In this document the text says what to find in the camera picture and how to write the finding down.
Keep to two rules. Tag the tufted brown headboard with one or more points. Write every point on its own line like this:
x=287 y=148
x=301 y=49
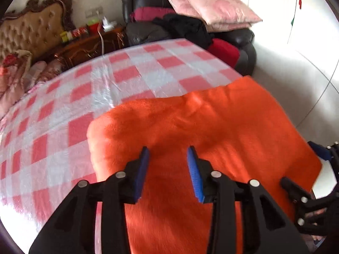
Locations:
x=34 y=26

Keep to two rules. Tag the grey cloth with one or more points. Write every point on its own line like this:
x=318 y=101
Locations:
x=145 y=33

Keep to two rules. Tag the carved wooden nightstand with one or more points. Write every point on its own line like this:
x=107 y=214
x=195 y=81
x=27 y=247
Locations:
x=84 y=47

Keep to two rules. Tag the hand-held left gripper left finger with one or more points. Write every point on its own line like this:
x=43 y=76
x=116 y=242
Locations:
x=140 y=174

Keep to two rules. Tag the pale pink cushion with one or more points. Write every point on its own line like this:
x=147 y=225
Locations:
x=212 y=2
x=227 y=27

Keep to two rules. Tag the dark red floral pillow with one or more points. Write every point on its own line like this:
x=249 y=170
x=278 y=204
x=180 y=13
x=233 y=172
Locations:
x=13 y=71

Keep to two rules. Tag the black clothes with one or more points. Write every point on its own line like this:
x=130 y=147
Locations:
x=185 y=29

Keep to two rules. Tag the pink white checkered sheet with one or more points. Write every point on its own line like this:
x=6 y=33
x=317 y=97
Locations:
x=79 y=111

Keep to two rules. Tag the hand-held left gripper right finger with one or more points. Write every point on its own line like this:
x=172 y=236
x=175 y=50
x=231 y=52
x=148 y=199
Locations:
x=194 y=174

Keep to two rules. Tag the white wardrobe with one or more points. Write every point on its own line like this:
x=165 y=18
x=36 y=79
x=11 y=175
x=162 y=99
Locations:
x=312 y=45

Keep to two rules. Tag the white charger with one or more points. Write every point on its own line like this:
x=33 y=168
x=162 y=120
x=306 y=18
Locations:
x=109 y=24

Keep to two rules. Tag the green red container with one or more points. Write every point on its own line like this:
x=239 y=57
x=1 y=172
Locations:
x=94 y=26

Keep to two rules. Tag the wall outlet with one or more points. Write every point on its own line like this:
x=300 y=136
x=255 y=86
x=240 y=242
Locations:
x=92 y=12

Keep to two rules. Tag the yellow box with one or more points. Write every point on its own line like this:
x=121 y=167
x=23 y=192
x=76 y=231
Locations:
x=64 y=36

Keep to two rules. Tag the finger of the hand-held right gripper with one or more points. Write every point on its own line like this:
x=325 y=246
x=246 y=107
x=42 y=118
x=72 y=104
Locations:
x=317 y=149
x=291 y=186

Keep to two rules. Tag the orange fleece towel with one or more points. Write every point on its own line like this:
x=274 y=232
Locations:
x=212 y=116

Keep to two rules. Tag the red cans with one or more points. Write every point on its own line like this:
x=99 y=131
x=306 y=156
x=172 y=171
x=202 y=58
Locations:
x=79 y=32

